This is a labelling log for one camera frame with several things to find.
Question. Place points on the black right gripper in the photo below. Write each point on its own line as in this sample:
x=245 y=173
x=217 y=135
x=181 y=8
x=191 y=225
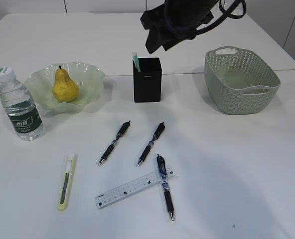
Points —
x=167 y=24

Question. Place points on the black pen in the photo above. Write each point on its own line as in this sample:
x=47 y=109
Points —
x=159 y=130
x=167 y=195
x=112 y=145

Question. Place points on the yellow pear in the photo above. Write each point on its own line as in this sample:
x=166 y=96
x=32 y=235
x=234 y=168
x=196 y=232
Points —
x=64 y=89

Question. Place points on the clear water bottle green label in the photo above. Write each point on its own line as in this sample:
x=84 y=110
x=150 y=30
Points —
x=18 y=104

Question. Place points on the clear plastic ruler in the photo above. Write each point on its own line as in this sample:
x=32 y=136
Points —
x=126 y=190

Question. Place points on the yellow utility knife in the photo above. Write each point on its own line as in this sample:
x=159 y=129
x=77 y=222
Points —
x=68 y=173

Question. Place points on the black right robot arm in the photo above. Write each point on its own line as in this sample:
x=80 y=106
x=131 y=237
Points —
x=236 y=10

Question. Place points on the black square pen holder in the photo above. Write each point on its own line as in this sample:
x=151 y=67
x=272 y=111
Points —
x=147 y=81

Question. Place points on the green wavy glass plate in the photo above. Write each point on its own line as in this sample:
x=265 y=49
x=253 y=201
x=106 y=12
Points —
x=89 y=79

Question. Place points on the green woven plastic basket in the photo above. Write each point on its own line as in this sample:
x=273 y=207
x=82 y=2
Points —
x=241 y=83

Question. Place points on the black pen on ruler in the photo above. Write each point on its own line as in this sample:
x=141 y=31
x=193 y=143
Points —
x=167 y=195

